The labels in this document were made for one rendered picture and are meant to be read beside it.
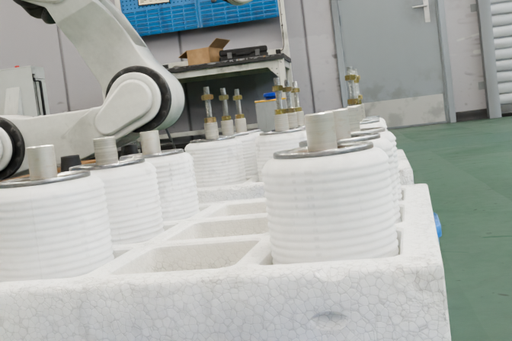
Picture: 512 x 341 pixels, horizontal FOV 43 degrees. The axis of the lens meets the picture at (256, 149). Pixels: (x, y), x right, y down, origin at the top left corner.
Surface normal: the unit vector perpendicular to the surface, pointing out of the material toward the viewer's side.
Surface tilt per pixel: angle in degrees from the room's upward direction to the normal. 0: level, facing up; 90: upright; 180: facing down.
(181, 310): 90
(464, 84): 90
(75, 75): 90
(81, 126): 103
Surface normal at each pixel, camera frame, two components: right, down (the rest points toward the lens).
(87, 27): 0.07, 0.43
